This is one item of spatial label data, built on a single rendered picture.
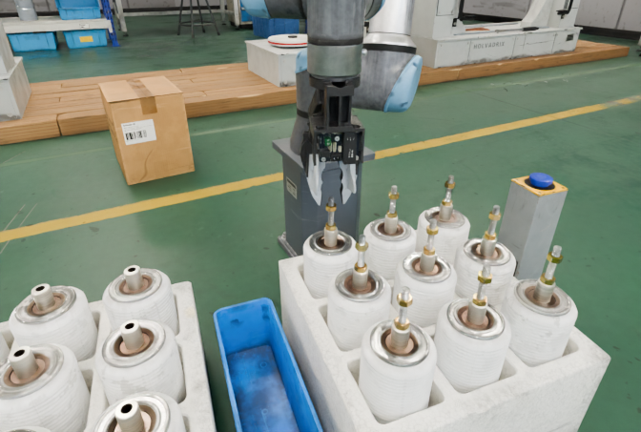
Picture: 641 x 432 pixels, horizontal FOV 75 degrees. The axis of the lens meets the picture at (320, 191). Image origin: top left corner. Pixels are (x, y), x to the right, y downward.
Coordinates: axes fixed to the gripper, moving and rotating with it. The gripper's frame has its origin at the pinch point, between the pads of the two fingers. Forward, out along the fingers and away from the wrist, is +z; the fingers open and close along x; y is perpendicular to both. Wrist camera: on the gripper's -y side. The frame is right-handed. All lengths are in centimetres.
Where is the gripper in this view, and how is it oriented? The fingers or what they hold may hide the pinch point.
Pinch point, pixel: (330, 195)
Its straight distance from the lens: 69.1
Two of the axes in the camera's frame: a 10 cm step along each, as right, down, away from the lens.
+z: 0.0, 8.8, 4.7
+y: 1.2, 4.7, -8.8
